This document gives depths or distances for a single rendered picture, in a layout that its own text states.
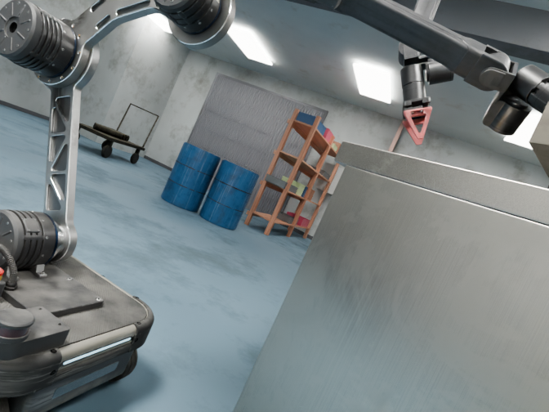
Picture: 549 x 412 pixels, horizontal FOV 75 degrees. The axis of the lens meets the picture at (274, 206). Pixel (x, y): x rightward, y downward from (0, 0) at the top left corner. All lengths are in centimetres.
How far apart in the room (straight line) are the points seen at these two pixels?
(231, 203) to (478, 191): 418
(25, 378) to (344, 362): 66
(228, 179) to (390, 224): 409
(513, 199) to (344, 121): 782
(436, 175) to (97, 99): 906
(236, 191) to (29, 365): 385
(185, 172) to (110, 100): 467
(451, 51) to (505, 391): 60
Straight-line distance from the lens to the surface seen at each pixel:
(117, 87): 910
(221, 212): 460
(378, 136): 810
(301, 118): 586
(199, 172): 474
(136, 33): 934
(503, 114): 86
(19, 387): 97
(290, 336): 63
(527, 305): 48
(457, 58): 83
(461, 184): 53
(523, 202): 50
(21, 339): 91
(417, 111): 101
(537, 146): 60
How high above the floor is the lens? 78
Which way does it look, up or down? 3 degrees down
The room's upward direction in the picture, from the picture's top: 24 degrees clockwise
